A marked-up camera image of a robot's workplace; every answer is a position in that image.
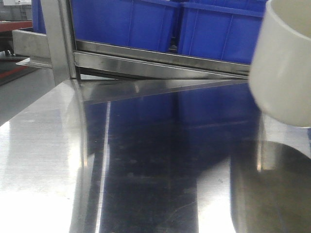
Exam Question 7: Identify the steel shelf frame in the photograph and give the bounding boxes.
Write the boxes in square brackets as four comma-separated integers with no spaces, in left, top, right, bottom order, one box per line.
[12,0,253,87]

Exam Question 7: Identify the blue crate right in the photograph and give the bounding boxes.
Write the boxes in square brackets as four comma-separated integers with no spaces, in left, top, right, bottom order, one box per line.
[177,0,266,64]

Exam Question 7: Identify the blue crate far left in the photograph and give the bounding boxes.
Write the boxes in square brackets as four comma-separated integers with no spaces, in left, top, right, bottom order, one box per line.
[32,0,46,34]

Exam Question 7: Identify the blue crate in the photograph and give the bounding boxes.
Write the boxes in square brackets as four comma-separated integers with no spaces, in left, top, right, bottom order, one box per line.
[177,0,266,64]
[71,0,180,52]
[32,0,46,34]

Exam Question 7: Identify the white plastic bin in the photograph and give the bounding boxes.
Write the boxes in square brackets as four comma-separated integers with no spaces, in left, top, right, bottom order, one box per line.
[249,0,311,128]

